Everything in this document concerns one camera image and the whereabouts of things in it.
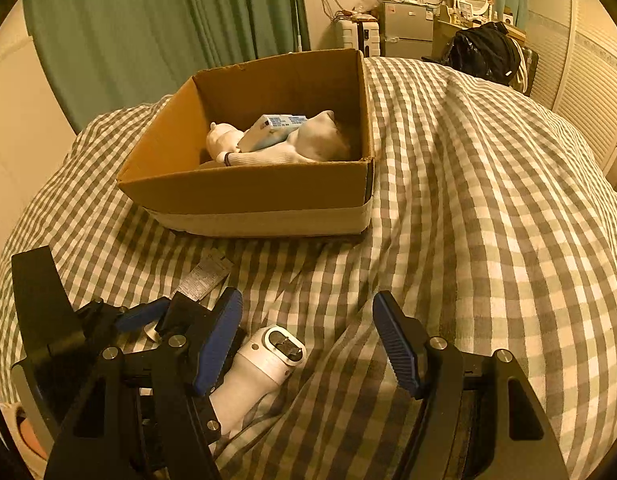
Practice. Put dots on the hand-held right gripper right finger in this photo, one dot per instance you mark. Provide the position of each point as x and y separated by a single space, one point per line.
396 345

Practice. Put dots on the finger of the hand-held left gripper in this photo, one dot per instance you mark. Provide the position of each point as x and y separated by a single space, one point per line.
186 312
141 313

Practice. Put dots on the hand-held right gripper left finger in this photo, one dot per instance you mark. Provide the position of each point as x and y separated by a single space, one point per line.
216 350

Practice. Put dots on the grey packet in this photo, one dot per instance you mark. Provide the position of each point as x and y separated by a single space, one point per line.
204 276

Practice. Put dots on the white electric shaver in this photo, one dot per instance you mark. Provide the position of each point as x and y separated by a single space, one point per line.
261 372

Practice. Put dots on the brown cardboard box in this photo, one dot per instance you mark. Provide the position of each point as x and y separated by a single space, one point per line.
238 195

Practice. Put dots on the person's left forearm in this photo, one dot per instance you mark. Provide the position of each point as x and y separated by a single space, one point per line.
24 435

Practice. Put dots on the grey checked blanket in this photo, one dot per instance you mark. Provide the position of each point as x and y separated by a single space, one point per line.
463 210

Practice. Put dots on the white plush toy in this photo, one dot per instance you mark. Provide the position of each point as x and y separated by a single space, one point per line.
221 142

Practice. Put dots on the blue and white carton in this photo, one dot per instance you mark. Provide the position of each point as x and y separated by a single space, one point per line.
268 127

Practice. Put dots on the black backpack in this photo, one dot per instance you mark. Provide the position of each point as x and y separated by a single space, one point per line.
483 55

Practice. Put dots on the white suitcase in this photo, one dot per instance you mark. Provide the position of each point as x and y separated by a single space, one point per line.
356 32

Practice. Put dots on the silver mini fridge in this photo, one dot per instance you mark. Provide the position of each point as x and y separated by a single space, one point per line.
406 30

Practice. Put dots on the wooden dressing table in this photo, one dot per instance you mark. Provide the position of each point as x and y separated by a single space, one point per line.
446 30

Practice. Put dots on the white louvered wardrobe door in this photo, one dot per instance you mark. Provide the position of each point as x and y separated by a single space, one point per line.
588 85

